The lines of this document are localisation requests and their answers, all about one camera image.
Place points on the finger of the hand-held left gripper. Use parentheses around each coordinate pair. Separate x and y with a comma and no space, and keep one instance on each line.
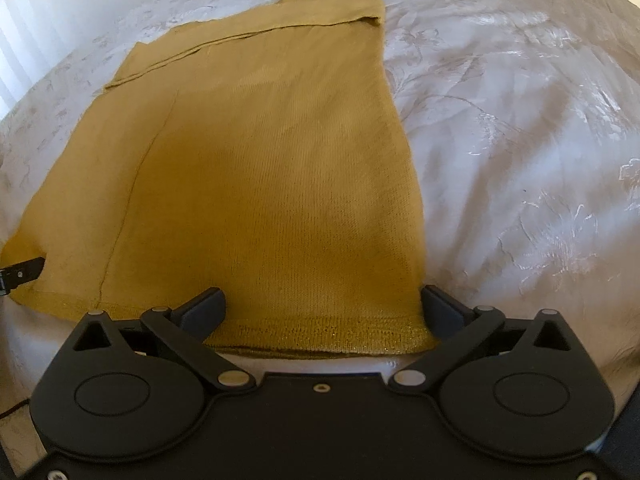
(20,275)

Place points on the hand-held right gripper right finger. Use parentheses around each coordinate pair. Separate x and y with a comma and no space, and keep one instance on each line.
(440,310)

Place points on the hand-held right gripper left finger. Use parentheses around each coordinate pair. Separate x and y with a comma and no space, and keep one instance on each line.
(207,308)

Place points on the yellow knit sweater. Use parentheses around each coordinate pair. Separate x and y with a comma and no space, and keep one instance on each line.
(275,185)

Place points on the white embroidered bedspread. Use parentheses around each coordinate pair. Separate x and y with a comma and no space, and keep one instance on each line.
(525,160)

